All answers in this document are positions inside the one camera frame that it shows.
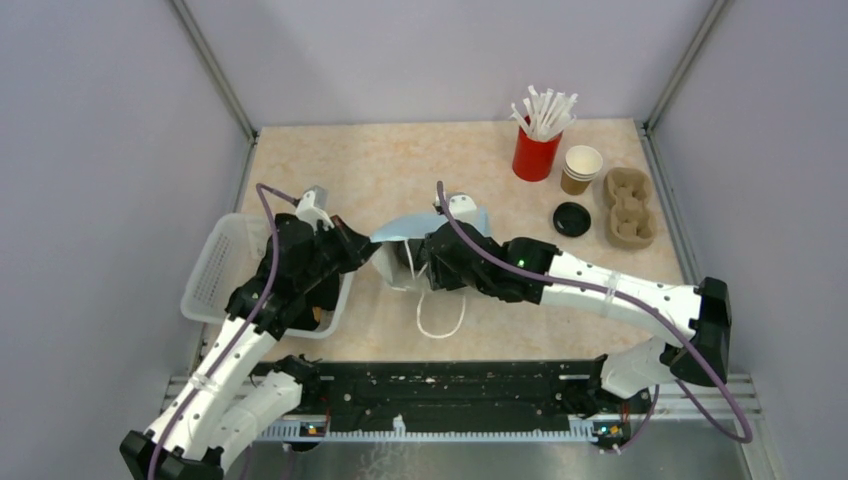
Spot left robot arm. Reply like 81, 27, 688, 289
119, 183, 380, 479

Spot light blue paper bag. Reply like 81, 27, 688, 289
369, 213, 467, 340

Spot red ribbed straw cup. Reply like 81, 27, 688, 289
512, 128, 563, 182

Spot cardboard cup carrier tray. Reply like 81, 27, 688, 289
603, 167, 658, 250

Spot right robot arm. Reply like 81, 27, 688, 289
424, 190, 732, 412

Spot white toothed cable rail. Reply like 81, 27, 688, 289
255, 417, 598, 444

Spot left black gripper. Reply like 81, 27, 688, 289
296, 214, 381, 291

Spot stack of black lids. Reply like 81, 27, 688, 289
552, 202, 592, 238

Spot white wrapped straws bundle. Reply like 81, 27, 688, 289
510, 85, 579, 143

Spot stacked brown paper cups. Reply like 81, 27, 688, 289
560, 145, 604, 195

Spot clear plastic basket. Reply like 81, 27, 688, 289
180, 212, 356, 340

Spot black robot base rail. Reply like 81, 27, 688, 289
251, 358, 723, 439

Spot black cloth in basket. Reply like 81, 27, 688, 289
262, 272, 341, 336

